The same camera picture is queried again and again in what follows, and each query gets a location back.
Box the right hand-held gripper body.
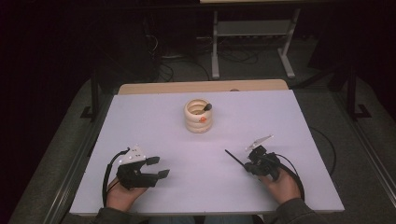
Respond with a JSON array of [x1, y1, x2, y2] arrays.
[[243, 133, 282, 182]]

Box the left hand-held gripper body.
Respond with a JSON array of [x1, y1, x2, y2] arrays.
[[116, 144, 161, 190]]

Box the thin black makeup brush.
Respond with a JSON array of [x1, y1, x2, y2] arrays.
[[224, 148, 252, 169]]

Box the cream ribbed brush holder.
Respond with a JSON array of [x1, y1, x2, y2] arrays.
[[182, 98, 215, 134]]

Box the person's left hand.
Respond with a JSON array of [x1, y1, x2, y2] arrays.
[[106, 176, 149, 213]]

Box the person's right hand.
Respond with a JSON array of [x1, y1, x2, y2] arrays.
[[259, 167, 302, 205]]

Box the black stand foot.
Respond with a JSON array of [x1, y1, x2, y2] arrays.
[[79, 70, 101, 121], [346, 64, 373, 121]]

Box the grey metal stand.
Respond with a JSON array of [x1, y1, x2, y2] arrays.
[[210, 8, 302, 80]]

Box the left hand-held gripper black cable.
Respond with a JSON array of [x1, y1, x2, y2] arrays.
[[102, 147, 130, 208]]

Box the hand-held gripper black cable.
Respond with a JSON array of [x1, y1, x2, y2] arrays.
[[274, 152, 306, 202], [102, 147, 130, 208]]

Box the right hand-held gripper black cable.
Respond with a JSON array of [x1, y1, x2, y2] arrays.
[[274, 152, 306, 202]]

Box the thin black cable loop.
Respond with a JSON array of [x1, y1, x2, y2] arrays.
[[309, 125, 338, 177]]

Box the black floor cables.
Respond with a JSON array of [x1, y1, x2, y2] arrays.
[[157, 46, 260, 82]]

